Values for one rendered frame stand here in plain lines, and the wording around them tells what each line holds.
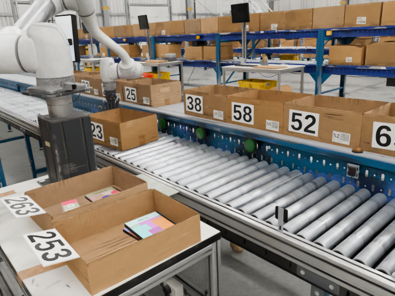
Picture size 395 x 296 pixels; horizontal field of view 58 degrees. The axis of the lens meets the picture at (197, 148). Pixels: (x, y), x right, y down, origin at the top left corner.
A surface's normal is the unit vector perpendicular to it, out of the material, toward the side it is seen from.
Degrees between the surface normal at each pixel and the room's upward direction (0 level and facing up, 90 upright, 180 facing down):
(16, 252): 0
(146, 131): 91
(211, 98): 90
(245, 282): 0
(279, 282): 0
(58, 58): 92
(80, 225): 89
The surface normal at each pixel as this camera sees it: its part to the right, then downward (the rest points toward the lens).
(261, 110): -0.73, 0.25
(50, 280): -0.04, -0.95
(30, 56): -0.10, 0.35
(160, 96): 0.67, 0.21
